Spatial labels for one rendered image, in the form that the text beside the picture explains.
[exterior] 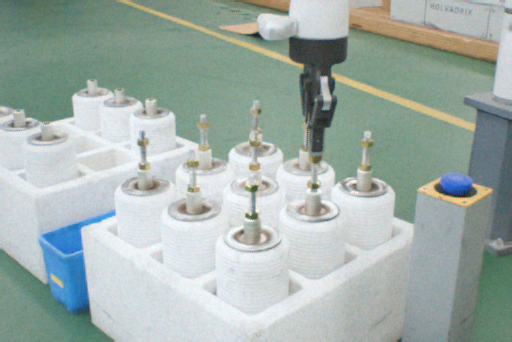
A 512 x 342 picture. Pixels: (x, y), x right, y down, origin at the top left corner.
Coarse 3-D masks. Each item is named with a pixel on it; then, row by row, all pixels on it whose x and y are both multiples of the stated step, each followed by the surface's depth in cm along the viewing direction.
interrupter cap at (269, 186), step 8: (264, 176) 100; (232, 184) 98; (240, 184) 98; (264, 184) 98; (272, 184) 98; (240, 192) 95; (248, 192) 95; (256, 192) 95; (264, 192) 95; (272, 192) 95
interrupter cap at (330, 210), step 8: (296, 200) 92; (304, 200) 92; (328, 200) 92; (288, 208) 89; (296, 208) 90; (304, 208) 90; (328, 208) 90; (336, 208) 90; (296, 216) 87; (304, 216) 87; (312, 216) 87; (320, 216) 87; (328, 216) 87; (336, 216) 88
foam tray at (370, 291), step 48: (96, 240) 97; (96, 288) 102; (144, 288) 90; (192, 288) 84; (336, 288) 85; (384, 288) 94; (144, 336) 94; (192, 336) 84; (240, 336) 76; (288, 336) 80; (336, 336) 88; (384, 336) 99
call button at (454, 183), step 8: (448, 176) 81; (456, 176) 81; (464, 176) 81; (440, 184) 80; (448, 184) 79; (456, 184) 79; (464, 184) 78; (472, 184) 79; (456, 192) 79; (464, 192) 79
